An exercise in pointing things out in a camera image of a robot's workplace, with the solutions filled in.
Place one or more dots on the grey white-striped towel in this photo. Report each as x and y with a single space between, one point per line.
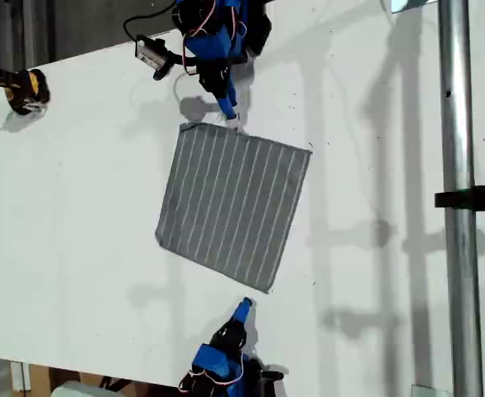
234 207

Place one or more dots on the white plastic object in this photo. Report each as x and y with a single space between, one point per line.
73 390

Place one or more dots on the yellow black power drill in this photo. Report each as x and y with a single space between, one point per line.
27 89

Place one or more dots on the brown cardboard box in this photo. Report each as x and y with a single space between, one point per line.
39 380

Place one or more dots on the grey metal table leg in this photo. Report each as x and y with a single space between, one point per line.
19 376

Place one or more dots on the black camera stalk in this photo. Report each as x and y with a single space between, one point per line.
164 69

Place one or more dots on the silver black camera box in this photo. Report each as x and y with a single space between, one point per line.
149 51

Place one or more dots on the steel post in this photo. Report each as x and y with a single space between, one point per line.
457 124

